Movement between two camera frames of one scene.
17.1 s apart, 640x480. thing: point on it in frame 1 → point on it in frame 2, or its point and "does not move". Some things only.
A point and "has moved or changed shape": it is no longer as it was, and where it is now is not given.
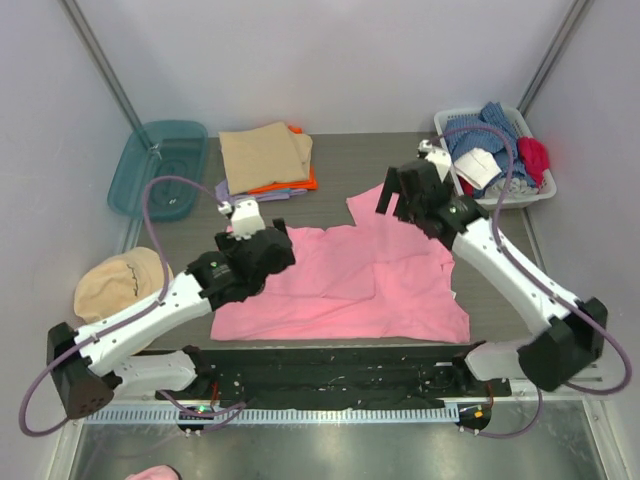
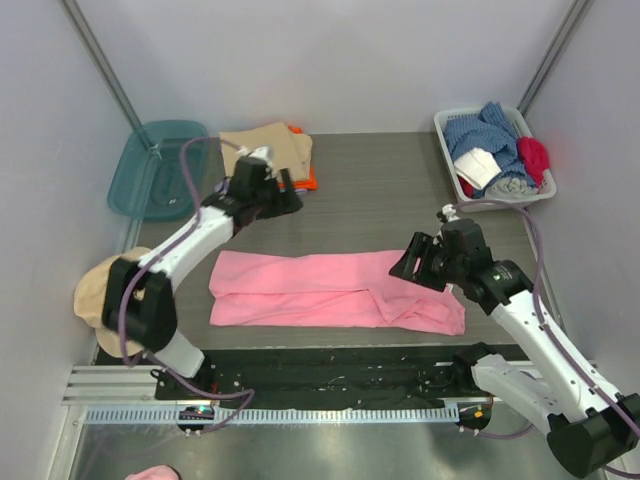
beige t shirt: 260,156 does not move
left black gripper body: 280,246 → 279,195
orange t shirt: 311,183 does not move
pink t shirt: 380,280 has moved or changed shape
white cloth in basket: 476,166 does not move
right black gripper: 405,192 → 425,261
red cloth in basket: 467,187 does not move
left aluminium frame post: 73,12 does not move
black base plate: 336,376 does not move
